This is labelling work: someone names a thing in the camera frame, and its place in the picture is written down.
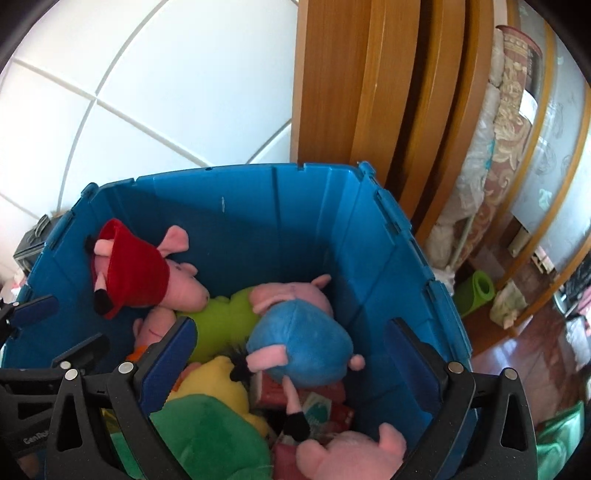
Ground green plastic bag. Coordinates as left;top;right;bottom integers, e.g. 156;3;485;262
538;401;585;480

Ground pale pink pig plush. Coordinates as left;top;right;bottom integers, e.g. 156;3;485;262
133;307;178;352

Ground yellow duck plush green hood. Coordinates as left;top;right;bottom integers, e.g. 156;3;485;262
150;355;273;480

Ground pastel tissue pack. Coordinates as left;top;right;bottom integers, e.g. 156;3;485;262
300;390;333;432

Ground white quilted bundle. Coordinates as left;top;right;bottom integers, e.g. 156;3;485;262
425;46;502;273

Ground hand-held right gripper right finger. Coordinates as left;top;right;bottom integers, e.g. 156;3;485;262
387;318;539;480

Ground blue plastic crate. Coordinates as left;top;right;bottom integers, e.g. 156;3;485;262
0;161;476;480

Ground lime green plush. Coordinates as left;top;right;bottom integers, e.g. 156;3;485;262
175;286;259;365

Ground green yoga mat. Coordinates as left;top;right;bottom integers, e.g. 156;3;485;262
455;271;496;317

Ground pale green bag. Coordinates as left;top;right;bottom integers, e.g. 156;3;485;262
489;281;527;328

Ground frosted glass sliding door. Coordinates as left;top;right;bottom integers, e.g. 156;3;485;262
496;0;591;352

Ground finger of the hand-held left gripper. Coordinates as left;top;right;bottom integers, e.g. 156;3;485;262
48;332;110;372
0;295;60;344

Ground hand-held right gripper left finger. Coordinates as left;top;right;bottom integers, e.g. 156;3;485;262
46;316;199;480

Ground wooden door frame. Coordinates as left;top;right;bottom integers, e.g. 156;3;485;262
291;0;509;268

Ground red packet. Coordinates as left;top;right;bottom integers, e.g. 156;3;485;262
330;382;356;432

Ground dark grey box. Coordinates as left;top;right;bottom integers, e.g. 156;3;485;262
13;215;61;273

